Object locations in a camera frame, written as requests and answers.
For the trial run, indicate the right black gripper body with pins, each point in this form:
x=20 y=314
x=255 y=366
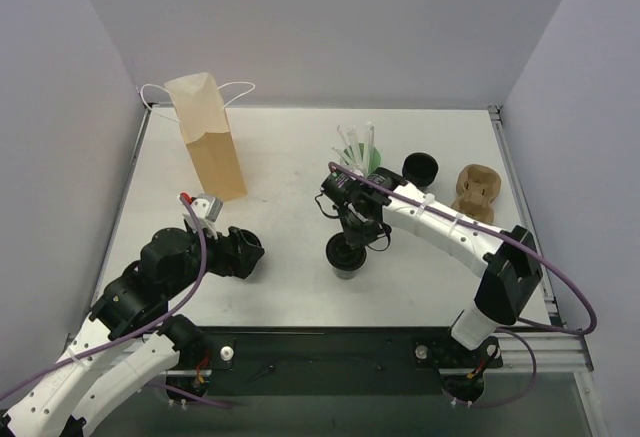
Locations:
x=355 y=227

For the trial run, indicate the black coffee cup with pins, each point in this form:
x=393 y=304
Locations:
x=346 y=269

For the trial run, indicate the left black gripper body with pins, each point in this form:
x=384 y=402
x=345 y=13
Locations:
x=235 y=254

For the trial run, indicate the brown pulp cup carrier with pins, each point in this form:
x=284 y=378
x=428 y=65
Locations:
x=477 y=188

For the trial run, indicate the brown paper bag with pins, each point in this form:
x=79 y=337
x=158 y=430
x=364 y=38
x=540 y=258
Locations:
x=200 y=115

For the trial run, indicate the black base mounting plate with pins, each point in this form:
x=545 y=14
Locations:
x=238 y=362

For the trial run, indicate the green straw holder cup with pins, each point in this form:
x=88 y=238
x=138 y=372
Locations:
x=345 y=161

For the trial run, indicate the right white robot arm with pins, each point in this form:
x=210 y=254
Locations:
x=505 y=261

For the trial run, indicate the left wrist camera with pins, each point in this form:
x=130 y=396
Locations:
x=202 y=212

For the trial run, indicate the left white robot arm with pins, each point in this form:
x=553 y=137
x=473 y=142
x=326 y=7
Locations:
x=131 y=334

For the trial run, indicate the black cup lid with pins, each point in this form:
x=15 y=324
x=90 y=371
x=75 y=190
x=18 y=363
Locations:
x=342 y=256

